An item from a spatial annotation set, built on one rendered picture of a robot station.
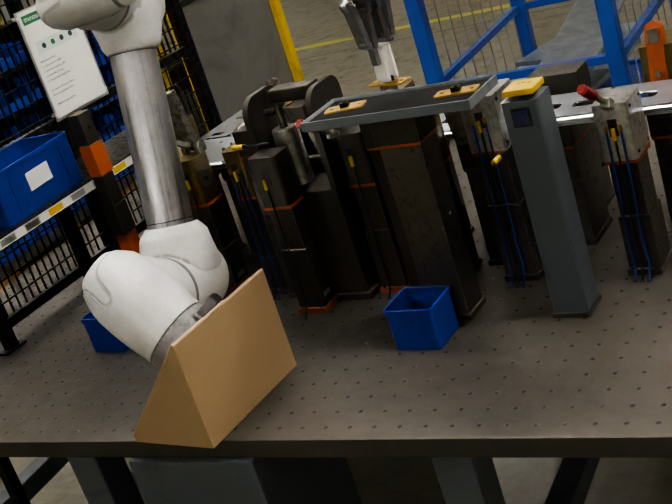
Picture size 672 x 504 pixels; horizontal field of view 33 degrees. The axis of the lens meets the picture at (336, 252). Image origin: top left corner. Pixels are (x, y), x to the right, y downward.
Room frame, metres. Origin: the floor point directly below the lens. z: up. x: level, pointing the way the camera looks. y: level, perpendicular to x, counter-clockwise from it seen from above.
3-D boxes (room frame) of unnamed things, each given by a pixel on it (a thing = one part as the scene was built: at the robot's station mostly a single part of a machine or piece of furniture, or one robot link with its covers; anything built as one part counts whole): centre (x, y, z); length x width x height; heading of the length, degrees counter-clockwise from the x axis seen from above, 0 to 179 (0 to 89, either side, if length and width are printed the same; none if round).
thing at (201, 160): (2.64, 0.27, 0.87); 0.10 x 0.07 x 0.35; 144
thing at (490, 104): (2.17, -0.37, 0.90); 0.13 x 0.08 x 0.41; 144
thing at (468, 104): (2.10, -0.20, 1.16); 0.37 x 0.14 x 0.02; 54
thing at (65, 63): (3.19, 0.55, 1.30); 0.23 x 0.02 x 0.31; 144
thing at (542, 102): (1.95, -0.41, 0.92); 0.08 x 0.08 x 0.44; 54
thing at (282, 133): (2.40, -0.01, 0.95); 0.18 x 0.13 x 0.49; 54
